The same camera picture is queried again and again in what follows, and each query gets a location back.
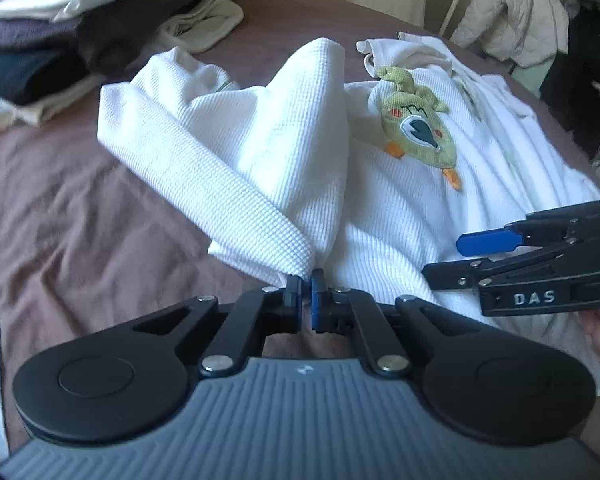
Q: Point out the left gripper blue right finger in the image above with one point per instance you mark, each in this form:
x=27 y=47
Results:
x=350 y=312

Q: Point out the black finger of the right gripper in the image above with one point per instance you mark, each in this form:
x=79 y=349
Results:
x=480 y=272

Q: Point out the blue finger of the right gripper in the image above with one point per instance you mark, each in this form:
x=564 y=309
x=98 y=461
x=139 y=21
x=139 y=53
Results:
x=539 y=229

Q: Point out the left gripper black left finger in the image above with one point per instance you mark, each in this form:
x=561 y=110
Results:
x=257 y=314

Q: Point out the white waffle pajama top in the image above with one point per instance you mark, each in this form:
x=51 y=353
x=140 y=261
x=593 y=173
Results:
x=292 y=176

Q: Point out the hanging black garment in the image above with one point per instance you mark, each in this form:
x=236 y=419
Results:
x=571 y=88

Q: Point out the hanging white quilted jacket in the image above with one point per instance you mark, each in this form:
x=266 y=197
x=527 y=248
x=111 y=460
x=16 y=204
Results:
x=526 y=32

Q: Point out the folded cream bottom garment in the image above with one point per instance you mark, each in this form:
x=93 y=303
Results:
x=118 y=46

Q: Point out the folded dark grey garment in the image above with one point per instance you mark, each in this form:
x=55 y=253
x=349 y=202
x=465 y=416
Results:
x=77 y=32

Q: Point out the folded black garment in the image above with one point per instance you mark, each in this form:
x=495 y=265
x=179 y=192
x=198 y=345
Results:
x=27 y=76

